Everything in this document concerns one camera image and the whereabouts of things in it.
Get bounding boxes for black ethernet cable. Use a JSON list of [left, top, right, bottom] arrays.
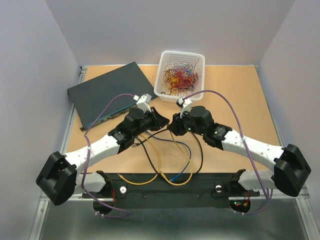
[[131, 128, 204, 176]]

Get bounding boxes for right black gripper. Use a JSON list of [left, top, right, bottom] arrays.
[[166, 107, 205, 137]]

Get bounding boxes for yellow ethernet cable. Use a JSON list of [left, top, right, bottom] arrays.
[[117, 133, 162, 186], [159, 131, 194, 187]]

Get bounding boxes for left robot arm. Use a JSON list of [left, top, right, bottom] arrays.
[[35, 107, 170, 206]]

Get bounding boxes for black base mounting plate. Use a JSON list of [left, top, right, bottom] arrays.
[[93, 173, 260, 209]]

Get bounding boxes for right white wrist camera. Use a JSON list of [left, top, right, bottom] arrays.
[[176, 97, 193, 118]]

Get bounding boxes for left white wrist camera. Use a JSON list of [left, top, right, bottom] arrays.
[[133, 93, 152, 113]]

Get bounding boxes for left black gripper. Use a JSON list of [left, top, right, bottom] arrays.
[[132, 106, 169, 138]]

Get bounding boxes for tangled colourful wires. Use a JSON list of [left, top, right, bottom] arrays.
[[159, 62, 202, 97]]

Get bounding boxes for blue ethernet cable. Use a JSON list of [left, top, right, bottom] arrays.
[[146, 131, 192, 183]]

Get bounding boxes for aluminium frame rail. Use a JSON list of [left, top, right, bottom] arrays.
[[39, 177, 311, 201]]

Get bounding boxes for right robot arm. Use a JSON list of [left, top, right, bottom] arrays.
[[168, 106, 311, 197]]

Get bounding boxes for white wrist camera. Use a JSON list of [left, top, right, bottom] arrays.
[[176, 97, 193, 118], [133, 93, 152, 113]]

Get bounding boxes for white plastic basket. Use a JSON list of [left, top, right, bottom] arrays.
[[154, 50, 206, 103]]

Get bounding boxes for large dark network switch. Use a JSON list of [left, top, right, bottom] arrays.
[[67, 62, 157, 132]]

